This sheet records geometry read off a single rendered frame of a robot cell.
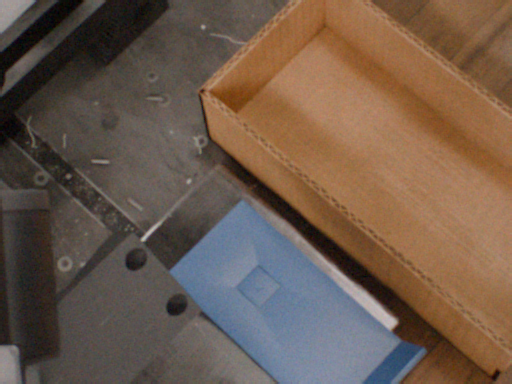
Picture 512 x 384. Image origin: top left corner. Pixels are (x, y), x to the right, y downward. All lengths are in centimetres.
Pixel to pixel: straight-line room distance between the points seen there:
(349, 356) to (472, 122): 17
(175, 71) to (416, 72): 17
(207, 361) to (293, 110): 19
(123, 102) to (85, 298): 36
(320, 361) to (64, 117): 25
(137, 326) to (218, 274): 26
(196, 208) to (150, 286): 28
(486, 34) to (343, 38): 10
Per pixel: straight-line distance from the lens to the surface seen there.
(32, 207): 38
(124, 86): 79
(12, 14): 78
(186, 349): 70
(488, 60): 80
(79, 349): 44
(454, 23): 81
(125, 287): 45
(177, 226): 72
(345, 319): 70
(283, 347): 69
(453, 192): 75
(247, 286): 70
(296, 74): 78
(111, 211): 75
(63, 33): 73
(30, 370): 38
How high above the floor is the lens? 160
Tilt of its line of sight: 69 degrees down
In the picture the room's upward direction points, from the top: 8 degrees counter-clockwise
